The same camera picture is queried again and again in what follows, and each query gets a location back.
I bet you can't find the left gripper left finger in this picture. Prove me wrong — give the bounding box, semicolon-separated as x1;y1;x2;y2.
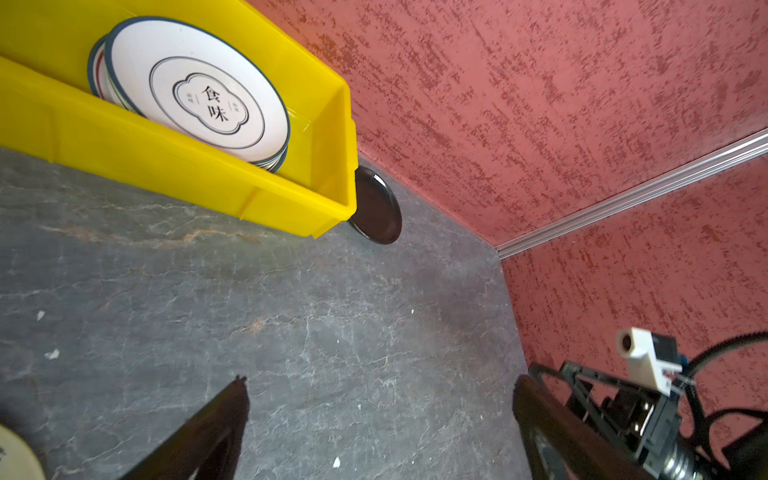
123;376;250;479

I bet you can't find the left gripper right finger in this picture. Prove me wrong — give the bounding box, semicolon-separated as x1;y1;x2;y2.
512;375;650;479

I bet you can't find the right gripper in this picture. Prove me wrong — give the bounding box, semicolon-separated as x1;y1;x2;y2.
529;362;702;480

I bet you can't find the small black dish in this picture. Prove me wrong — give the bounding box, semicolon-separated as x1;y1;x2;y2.
348;166;403;245

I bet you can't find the white plate flower outline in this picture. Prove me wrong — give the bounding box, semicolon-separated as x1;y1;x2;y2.
105;16;291;173

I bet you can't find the white plate orange sunburst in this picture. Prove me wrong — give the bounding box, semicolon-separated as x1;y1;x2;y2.
87;36;135;113

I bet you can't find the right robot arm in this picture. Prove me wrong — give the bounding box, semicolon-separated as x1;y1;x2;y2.
513;362;767;479

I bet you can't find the yellow plastic bin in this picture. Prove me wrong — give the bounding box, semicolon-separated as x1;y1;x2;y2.
1;1;358;237

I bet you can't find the cream beige plate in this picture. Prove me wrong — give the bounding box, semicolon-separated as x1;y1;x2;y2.
0;426;46;480

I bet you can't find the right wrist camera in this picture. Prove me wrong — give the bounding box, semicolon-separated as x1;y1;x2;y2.
616;327;683;396

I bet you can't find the black corrugated cable conduit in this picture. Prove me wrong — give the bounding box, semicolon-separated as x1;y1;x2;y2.
680;331;768;457

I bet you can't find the right aluminium corner post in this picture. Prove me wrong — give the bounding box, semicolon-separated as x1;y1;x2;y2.
496;128;767;259

